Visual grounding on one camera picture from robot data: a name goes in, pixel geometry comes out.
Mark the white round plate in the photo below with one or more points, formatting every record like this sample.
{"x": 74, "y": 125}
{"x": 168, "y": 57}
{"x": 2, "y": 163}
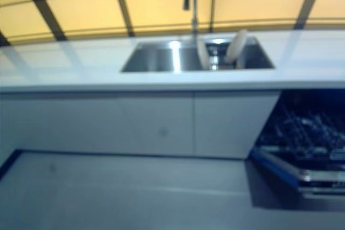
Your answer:
{"x": 202, "y": 55}
{"x": 235, "y": 47}

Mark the stainless steel kitchen sink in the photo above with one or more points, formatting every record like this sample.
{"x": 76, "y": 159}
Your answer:
{"x": 161, "y": 57}

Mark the open dishwasher door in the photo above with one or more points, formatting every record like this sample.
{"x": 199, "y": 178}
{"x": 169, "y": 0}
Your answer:
{"x": 299, "y": 172}

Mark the chrome kitchen faucet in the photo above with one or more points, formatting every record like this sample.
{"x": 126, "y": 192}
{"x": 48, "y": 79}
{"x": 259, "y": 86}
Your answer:
{"x": 193, "y": 3}

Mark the white kitchen countertop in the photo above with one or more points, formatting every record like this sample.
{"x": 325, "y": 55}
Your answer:
{"x": 67, "y": 65}

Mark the white cabinet door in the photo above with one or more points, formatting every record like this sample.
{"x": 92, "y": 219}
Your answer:
{"x": 231, "y": 125}
{"x": 97, "y": 125}

